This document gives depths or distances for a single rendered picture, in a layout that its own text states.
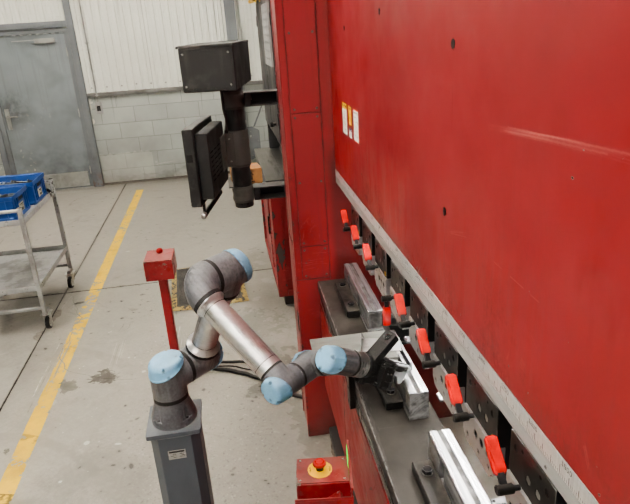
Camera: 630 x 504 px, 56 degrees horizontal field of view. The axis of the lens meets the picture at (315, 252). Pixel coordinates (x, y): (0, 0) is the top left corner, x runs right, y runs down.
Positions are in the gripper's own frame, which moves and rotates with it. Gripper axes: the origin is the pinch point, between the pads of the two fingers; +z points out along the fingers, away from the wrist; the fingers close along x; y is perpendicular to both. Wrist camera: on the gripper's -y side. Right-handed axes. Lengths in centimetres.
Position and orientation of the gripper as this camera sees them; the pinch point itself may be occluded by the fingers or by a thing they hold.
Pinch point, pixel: (407, 366)
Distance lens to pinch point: 188.0
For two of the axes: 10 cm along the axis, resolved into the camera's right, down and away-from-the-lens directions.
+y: -3.4, 9.4, 0.3
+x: 6.1, 2.5, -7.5
